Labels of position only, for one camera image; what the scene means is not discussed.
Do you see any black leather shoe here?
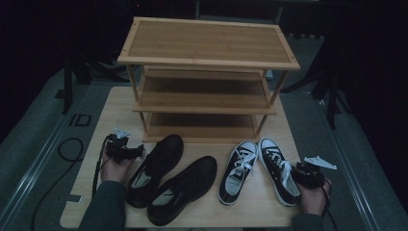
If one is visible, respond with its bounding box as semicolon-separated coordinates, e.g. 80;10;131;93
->
146;155;218;227
125;134;185;209

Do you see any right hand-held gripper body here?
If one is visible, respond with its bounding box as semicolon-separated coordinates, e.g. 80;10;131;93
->
302;155;338;190

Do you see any black tape floor marking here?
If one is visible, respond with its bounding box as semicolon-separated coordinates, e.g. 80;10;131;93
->
68;114;92;127

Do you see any person's right hand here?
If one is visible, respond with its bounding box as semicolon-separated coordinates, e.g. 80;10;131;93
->
297;179;333;217

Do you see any black white canvas sneaker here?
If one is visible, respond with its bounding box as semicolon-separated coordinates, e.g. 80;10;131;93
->
257;137;302;207
217;140;259;206

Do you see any black metal stand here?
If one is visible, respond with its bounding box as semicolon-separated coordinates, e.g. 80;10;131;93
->
280;35;354;130
62;56;129;115

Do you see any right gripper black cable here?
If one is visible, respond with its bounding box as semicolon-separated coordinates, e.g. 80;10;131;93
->
320;177;339;231

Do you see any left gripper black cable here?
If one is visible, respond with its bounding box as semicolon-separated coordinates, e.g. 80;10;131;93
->
91;134;112;200

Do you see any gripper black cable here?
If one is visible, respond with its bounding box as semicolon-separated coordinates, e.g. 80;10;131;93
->
320;177;339;231
91;134;112;200

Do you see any grey metal floor rail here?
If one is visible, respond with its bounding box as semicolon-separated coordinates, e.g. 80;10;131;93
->
316;95;383;231
0;85;94;222

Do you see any wooden three-tier shoe rack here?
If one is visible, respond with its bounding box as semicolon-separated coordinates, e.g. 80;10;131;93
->
116;16;301;144

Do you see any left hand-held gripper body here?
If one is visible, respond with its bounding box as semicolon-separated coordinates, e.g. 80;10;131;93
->
104;127;136;164

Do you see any person's left hand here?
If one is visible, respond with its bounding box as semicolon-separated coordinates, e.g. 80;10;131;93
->
100;157;138;185

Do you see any black floor cable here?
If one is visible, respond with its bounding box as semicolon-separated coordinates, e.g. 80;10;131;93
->
31;138;85;231

